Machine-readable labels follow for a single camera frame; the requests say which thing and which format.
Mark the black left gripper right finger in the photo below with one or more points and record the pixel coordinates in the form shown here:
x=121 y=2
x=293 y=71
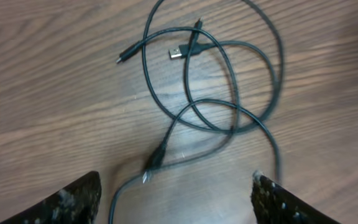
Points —
x=275 y=205

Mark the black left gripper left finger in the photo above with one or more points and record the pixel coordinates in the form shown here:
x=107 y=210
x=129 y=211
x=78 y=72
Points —
x=76 y=203

